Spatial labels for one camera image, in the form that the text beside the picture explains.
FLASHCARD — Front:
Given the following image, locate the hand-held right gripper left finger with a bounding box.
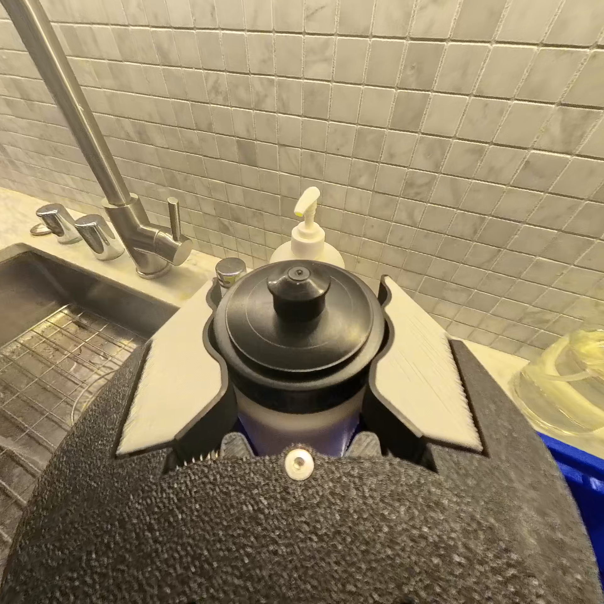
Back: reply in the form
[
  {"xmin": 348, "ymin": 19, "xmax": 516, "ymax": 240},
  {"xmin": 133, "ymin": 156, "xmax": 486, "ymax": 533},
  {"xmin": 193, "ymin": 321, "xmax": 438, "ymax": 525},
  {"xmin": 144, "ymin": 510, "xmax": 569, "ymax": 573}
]
[{"xmin": 115, "ymin": 278, "xmax": 232, "ymax": 456}]

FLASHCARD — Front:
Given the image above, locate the black bottle lid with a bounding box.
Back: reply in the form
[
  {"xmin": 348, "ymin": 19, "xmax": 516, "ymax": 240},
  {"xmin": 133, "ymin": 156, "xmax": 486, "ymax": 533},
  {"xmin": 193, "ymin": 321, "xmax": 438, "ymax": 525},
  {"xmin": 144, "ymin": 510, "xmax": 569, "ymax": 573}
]
[{"xmin": 212, "ymin": 262, "xmax": 388, "ymax": 411}]

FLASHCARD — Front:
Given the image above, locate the blue plastic bin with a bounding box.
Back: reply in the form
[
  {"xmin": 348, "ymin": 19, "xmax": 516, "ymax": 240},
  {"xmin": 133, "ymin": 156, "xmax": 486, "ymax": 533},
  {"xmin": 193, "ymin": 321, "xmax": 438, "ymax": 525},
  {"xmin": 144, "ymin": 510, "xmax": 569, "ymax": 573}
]
[{"xmin": 538, "ymin": 432, "xmax": 604, "ymax": 604}]

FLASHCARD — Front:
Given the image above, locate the chrome cap fixture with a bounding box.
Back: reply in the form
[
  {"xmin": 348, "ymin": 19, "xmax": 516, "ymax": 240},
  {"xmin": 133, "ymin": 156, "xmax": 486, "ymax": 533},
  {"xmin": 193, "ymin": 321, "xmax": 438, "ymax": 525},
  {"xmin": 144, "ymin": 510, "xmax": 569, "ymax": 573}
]
[{"xmin": 75, "ymin": 215, "xmax": 124, "ymax": 261}]

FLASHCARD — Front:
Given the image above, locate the clear glass bowl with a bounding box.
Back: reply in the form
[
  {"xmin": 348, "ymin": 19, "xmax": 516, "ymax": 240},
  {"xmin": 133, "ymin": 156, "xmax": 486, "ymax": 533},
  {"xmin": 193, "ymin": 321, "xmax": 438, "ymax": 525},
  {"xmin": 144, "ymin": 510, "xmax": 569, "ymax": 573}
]
[{"xmin": 512, "ymin": 328, "xmax": 604, "ymax": 435}]

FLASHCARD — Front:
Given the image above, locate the stainless steel faucet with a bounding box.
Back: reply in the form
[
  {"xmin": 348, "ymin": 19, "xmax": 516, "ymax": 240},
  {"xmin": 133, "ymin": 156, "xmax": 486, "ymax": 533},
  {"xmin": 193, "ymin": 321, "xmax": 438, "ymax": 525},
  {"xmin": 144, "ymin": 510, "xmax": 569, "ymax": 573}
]
[{"xmin": 0, "ymin": 0, "xmax": 194, "ymax": 279}]

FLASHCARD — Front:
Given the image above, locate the chrome cylinder knob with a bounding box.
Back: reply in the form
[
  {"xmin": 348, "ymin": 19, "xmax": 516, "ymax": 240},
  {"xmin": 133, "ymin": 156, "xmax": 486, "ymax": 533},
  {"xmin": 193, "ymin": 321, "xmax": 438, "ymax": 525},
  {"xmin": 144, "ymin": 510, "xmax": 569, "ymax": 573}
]
[{"xmin": 215, "ymin": 257, "xmax": 247, "ymax": 288}]

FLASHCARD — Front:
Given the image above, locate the chrome faucet handle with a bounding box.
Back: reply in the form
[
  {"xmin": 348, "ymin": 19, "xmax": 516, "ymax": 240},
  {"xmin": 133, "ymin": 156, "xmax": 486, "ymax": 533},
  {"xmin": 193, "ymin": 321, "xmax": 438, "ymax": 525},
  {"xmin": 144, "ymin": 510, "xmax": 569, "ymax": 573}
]
[{"xmin": 31, "ymin": 203, "xmax": 81, "ymax": 243}]

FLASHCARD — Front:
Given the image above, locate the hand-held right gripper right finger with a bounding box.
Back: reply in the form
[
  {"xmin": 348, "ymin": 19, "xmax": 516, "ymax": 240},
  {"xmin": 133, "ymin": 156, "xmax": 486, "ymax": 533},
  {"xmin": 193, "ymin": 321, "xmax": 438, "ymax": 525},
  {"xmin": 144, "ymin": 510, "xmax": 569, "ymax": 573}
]
[{"xmin": 363, "ymin": 276, "xmax": 484, "ymax": 449}]

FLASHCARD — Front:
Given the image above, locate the dish soap pump bottle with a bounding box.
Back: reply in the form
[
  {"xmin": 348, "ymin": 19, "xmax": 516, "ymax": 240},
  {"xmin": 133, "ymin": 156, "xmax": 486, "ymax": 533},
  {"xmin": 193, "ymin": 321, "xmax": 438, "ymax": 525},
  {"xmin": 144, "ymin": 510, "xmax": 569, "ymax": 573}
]
[{"xmin": 269, "ymin": 186, "xmax": 345, "ymax": 272}]

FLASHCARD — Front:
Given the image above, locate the stainless steel sink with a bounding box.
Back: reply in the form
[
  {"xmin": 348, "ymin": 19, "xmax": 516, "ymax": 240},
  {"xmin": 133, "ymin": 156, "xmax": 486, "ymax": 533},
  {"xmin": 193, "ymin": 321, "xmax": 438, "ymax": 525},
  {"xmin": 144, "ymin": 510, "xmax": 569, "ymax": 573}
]
[{"xmin": 0, "ymin": 243, "xmax": 182, "ymax": 567}]

